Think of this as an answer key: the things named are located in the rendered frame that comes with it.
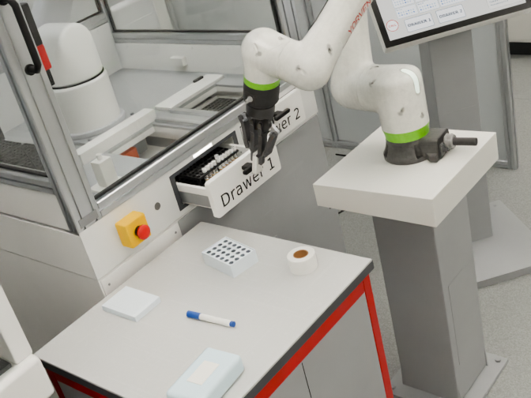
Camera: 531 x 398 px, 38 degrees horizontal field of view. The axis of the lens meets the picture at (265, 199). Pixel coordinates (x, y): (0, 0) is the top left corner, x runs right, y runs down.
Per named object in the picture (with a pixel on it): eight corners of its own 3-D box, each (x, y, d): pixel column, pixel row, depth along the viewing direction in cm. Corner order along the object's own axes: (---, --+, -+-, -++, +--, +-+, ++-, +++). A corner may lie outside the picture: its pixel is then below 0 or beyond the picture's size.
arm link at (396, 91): (396, 118, 222) (384, 56, 214) (440, 125, 210) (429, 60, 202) (367, 138, 215) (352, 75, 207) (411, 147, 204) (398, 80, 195)
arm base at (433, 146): (485, 140, 209) (482, 121, 206) (466, 167, 199) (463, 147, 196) (397, 140, 224) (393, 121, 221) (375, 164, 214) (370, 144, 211)
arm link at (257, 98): (289, 77, 196) (260, 65, 200) (261, 97, 188) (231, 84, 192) (288, 98, 200) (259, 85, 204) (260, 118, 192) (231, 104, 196)
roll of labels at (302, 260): (322, 268, 189) (319, 254, 187) (296, 279, 187) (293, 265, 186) (310, 255, 195) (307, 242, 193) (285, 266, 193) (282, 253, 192)
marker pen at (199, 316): (236, 324, 177) (235, 319, 176) (232, 329, 176) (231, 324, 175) (190, 313, 185) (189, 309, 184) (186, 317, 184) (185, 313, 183)
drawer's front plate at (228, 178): (281, 168, 228) (273, 135, 223) (219, 219, 210) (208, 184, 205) (276, 167, 230) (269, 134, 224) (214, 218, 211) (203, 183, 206)
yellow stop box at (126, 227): (153, 235, 206) (145, 212, 203) (134, 249, 202) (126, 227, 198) (141, 232, 209) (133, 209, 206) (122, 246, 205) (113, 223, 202)
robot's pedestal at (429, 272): (508, 362, 253) (487, 157, 218) (468, 423, 235) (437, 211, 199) (427, 338, 272) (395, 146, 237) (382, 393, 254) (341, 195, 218)
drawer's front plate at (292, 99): (306, 118, 256) (299, 88, 251) (253, 159, 238) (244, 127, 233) (302, 118, 258) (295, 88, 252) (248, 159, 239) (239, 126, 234)
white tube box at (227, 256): (258, 261, 198) (255, 249, 196) (234, 278, 194) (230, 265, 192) (229, 248, 207) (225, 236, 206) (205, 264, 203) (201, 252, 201)
